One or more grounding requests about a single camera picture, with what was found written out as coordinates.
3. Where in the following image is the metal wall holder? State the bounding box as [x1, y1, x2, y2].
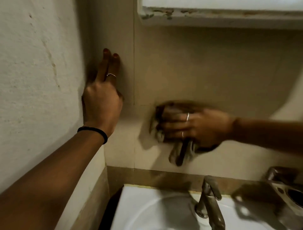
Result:
[266, 166, 303, 217]

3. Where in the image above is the metal basin tap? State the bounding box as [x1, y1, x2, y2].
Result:
[195, 175, 226, 230]

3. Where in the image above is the person's left hand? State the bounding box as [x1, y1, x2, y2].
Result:
[82, 48, 124, 138]

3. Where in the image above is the grey cleaning cloth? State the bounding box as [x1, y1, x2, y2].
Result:
[149, 101, 219, 167]

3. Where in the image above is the person's right hand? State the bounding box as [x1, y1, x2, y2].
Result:
[161, 106, 235, 148]

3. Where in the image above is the black wrist band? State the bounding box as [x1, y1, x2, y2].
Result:
[77, 127, 108, 145]

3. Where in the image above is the white wash basin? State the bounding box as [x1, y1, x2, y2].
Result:
[110, 185, 285, 230]

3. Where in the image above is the person's right forearm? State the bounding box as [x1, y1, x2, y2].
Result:
[231, 117, 303, 155]

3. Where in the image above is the person's left forearm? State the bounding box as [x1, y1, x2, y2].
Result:
[0, 129, 107, 230]

